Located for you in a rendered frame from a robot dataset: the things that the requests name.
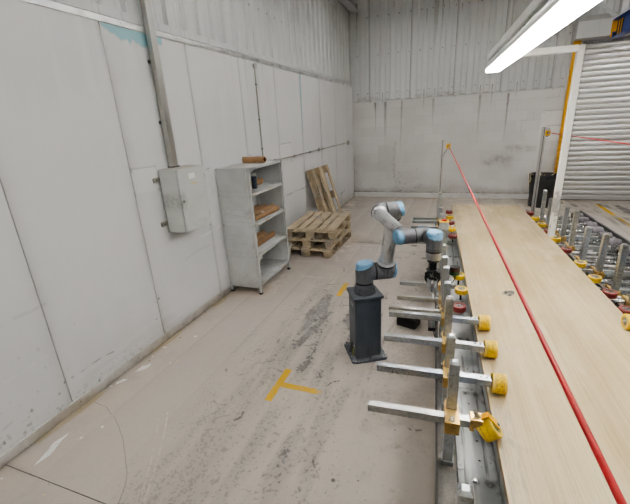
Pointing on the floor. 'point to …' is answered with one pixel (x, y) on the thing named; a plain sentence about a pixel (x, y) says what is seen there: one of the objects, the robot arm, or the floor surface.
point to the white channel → (568, 99)
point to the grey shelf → (238, 252)
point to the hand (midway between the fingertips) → (431, 289)
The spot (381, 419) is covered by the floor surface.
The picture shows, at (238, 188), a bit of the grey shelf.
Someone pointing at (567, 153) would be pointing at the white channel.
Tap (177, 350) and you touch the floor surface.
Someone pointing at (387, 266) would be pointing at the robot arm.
